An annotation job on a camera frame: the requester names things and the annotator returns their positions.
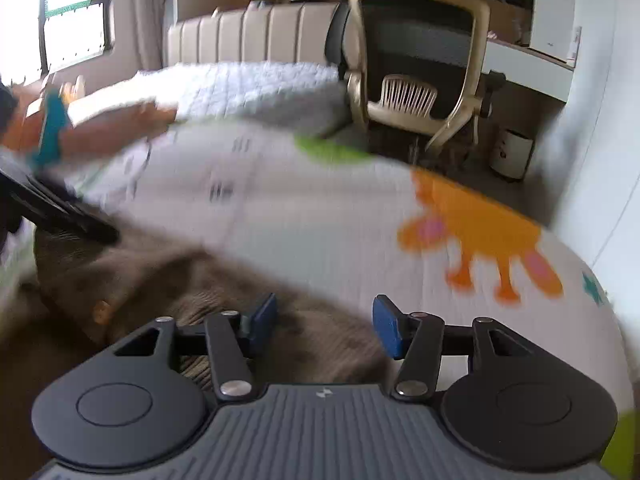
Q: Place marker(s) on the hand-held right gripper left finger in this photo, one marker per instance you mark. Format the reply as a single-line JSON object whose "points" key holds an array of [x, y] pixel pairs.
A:
{"points": [[262, 322]]}

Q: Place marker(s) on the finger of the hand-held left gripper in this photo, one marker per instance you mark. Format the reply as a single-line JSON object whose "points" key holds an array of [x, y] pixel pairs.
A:
{"points": [[65, 210]]}

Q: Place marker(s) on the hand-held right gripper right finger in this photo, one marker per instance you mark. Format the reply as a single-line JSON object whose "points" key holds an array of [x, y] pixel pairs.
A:
{"points": [[387, 327]]}

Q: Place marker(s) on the brown knitted sweater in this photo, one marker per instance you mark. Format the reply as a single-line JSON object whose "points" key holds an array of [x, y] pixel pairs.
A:
{"points": [[150, 280]]}

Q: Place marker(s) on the teal box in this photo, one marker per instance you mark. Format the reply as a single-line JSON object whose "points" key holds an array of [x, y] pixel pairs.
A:
{"points": [[50, 130]]}

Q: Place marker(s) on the pink box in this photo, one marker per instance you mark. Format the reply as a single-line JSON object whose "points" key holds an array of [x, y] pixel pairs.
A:
{"points": [[110, 132]]}

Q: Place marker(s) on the printed cartoon bed mat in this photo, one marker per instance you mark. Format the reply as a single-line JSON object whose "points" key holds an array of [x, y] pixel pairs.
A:
{"points": [[325, 220]]}

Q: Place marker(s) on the window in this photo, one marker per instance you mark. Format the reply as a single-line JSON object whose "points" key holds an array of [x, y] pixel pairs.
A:
{"points": [[75, 35]]}

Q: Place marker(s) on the beige curtain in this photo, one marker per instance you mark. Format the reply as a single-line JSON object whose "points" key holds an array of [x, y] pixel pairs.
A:
{"points": [[145, 15]]}

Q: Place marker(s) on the white trash bin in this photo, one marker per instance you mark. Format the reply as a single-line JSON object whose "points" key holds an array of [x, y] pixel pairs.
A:
{"points": [[510, 155]]}

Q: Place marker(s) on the white waffle quilt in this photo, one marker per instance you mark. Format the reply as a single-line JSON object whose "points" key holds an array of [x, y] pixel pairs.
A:
{"points": [[250, 90]]}

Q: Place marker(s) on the beige padded headboard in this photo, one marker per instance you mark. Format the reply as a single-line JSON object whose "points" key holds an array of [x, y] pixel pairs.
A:
{"points": [[250, 32]]}

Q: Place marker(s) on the white desk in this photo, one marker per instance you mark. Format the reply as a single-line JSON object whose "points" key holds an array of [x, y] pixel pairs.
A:
{"points": [[525, 70]]}

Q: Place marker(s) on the beige mesh office chair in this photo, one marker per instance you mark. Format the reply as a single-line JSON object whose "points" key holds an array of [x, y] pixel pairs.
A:
{"points": [[415, 35]]}

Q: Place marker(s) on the white box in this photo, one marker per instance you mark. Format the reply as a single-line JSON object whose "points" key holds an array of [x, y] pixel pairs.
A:
{"points": [[550, 15]]}

